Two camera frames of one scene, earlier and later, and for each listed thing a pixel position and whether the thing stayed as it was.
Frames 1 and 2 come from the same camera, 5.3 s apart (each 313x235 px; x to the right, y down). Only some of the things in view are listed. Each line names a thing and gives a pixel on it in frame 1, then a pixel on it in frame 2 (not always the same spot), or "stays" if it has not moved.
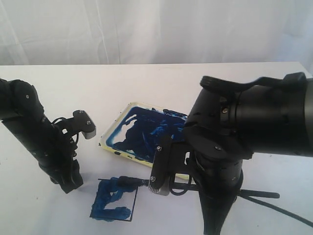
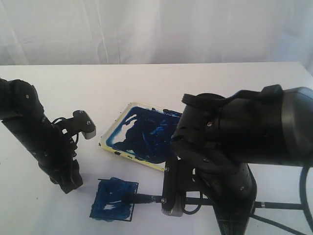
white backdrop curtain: (72, 32) stays
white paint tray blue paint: (135, 129) stays
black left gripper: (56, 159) stays
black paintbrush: (130, 181) to (158, 199)
